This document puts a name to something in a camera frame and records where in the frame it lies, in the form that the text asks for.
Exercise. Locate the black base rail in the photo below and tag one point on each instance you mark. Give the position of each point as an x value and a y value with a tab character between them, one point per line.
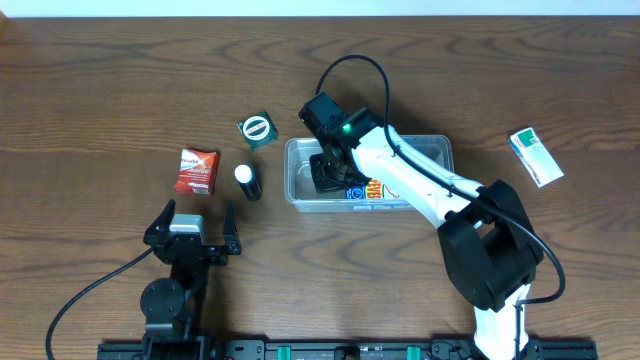
269	350

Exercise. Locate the red orange medicine box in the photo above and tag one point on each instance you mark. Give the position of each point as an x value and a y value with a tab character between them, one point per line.
197	173

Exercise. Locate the black bottle white cap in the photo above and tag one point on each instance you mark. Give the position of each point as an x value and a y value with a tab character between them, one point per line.
248	182

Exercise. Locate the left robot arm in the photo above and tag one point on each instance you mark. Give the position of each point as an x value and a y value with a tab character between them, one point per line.
172	305

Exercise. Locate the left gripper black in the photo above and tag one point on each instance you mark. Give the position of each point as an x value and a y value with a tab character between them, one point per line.
231	242

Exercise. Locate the clear plastic container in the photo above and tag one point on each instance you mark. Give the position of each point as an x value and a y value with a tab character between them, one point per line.
300	191

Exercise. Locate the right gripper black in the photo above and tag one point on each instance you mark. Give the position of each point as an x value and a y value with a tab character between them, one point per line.
327	173

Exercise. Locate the white green medicine packet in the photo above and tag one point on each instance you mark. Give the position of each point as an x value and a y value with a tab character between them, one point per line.
535	157

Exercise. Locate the green square box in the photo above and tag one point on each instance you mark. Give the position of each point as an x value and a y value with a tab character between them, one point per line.
258	130

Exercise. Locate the blue white drink mix box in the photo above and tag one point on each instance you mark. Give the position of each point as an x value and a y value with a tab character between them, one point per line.
373	190

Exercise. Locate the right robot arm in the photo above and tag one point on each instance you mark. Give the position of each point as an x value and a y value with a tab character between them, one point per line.
485	236

